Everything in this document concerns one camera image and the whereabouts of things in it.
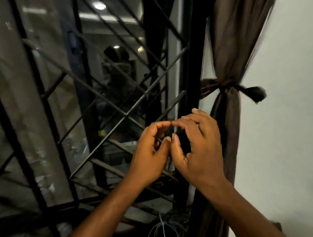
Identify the person's left hand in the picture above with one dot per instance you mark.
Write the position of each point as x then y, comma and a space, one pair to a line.
144, 161

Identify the person's right hand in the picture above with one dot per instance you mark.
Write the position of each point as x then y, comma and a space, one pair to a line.
205, 156

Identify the person's right thumb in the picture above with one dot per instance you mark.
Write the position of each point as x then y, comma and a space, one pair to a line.
176, 149

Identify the person's left thumb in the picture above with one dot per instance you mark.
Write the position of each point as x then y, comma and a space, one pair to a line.
165, 146

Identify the person's right middle finger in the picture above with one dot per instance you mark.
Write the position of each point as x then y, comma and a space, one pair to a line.
195, 119

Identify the person's right forearm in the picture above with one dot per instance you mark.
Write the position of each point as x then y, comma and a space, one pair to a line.
239, 210

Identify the person's left forearm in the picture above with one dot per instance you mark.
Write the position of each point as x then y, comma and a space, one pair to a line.
110, 210

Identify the brown curtain tie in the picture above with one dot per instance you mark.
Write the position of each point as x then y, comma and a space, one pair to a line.
229, 86

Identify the brown curtain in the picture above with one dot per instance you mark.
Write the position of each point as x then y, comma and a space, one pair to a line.
232, 41

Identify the black metal window grille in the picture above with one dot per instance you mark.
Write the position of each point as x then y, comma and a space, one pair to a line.
80, 80

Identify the black window frame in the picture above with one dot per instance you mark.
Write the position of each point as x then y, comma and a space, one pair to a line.
196, 48

